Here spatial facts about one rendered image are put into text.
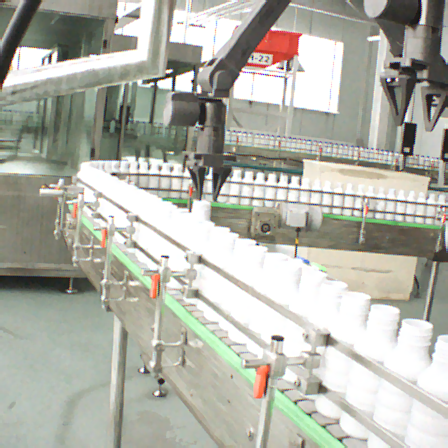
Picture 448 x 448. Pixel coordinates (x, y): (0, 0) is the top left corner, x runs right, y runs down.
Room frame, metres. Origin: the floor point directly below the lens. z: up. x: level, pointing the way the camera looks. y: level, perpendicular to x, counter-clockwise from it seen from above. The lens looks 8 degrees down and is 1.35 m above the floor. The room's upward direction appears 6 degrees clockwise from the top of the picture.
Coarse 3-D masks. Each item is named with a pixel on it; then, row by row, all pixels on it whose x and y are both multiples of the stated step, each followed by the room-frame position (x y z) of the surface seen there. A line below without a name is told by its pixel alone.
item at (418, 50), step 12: (408, 36) 0.91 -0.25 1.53; (420, 36) 0.90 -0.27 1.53; (432, 36) 0.89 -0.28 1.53; (408, 48) 0.91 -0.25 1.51; (420, 48) 0.90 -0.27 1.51; (432, 48) 0.89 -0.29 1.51; (384, 60) 0.92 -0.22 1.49; (396, 60) 0.90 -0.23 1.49; (408, 60) 0.87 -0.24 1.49; (420, 60) 0.89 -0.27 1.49; (432, 60) 0.89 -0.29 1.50
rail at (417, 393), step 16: (144, 224) 1.51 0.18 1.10; (176, 240) 1.29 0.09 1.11; (224, 272) 1.05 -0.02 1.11; (208, 304) 1.10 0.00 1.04; (272, 304) 0.88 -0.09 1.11; (304, 320) 0.80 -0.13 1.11; (256, 336) 0.92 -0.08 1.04; (352, 352) 0.69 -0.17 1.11; (288, 368) 0.82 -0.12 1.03; (368, 368) 0.66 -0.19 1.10; (384, 368) 0.63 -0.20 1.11; (320, 384) 0.74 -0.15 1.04; (400, 384) 0.60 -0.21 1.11; (336, 400) 0.70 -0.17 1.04; (432, 400) 0.56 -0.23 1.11; (352, 416) 0.67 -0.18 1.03; (384, 432) 0.61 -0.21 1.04
